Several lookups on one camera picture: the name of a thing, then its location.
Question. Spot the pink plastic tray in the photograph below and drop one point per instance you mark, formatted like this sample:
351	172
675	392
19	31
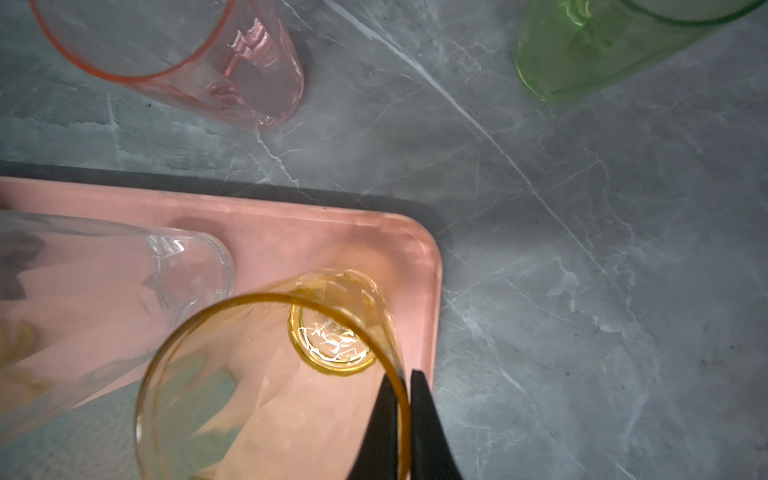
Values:
270	242

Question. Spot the green short glass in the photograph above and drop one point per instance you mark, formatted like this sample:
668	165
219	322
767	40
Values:
568	49

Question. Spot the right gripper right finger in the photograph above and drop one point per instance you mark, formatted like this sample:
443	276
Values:
431	458

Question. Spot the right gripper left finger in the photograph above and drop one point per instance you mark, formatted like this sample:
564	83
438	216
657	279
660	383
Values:
377	458

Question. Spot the yellow short glass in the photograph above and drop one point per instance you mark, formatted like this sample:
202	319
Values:
277	384

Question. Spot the pink short glass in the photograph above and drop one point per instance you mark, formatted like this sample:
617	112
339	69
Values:
232	61

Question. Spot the clear tall glass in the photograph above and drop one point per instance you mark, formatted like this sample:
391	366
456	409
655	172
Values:
85	302

